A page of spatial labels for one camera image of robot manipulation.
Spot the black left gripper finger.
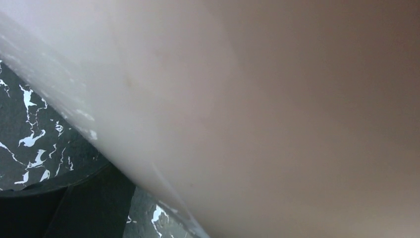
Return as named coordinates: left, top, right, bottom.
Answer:
left=0, top=164, right=135, bottom=238

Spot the round pastel drawer cabinet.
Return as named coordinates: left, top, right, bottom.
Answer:
left=0, top=0, right=420, bottom=238

